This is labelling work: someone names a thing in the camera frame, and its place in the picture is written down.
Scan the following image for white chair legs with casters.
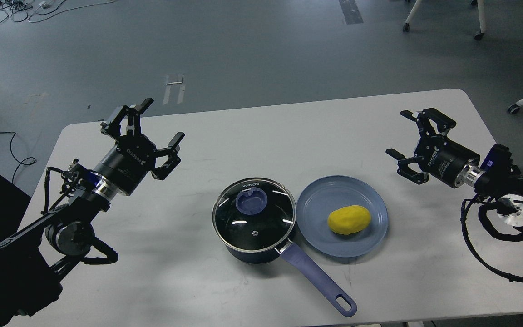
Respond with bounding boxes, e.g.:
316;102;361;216
402;0;487;41

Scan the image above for black cable on floor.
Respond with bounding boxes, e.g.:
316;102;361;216
0;103;37;184

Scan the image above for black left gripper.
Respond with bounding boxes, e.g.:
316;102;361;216
93;98;185;195

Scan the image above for dark pot with blue handle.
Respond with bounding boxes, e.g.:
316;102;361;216
216;223;357;317

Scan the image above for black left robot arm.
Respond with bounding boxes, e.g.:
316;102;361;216
0;99;185;327

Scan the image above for tangle of cables on floor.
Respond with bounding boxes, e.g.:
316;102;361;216
0;0;117;29

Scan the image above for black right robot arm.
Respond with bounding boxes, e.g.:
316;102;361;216
386;108;523;283

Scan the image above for glass pot lid blue knob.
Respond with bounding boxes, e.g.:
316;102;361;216
212;177;297;253

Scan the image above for blue plate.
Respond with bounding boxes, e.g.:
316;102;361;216
296;175;389;258

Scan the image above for yellow potato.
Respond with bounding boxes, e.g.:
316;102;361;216
326;205;372;235

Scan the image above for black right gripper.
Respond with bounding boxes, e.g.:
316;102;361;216
385;108;480;188

